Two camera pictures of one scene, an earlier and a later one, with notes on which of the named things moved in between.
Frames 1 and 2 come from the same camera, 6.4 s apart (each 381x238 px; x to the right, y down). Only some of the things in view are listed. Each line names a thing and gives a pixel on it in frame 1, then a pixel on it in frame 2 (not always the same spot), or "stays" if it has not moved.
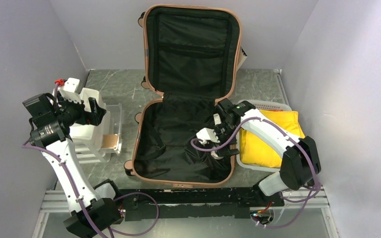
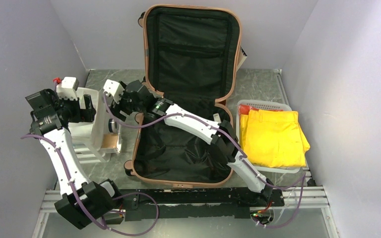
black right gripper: (217, 129) to (115, 108)
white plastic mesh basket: (260, 105) stays
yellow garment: (254, 151) stays
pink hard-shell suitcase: (192, 53) stays
